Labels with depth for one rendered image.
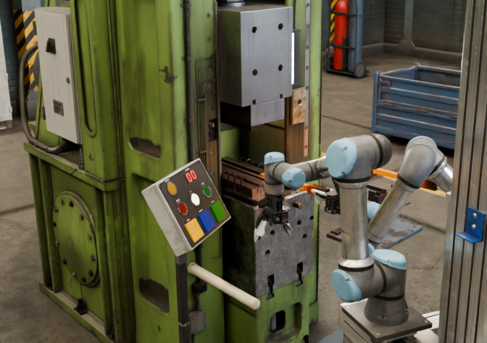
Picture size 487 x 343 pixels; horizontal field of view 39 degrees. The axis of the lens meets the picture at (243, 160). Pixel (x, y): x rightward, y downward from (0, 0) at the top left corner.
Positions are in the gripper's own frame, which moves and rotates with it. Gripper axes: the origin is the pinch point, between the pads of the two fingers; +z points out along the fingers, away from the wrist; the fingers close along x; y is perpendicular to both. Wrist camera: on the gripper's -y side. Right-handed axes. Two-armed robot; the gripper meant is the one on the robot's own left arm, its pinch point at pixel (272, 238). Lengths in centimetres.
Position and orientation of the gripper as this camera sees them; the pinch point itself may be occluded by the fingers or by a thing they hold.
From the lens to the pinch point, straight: 274.3
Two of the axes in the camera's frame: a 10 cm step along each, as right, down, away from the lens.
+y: 3.9, 2.8, -8.8
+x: 9.2, -1.3, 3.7
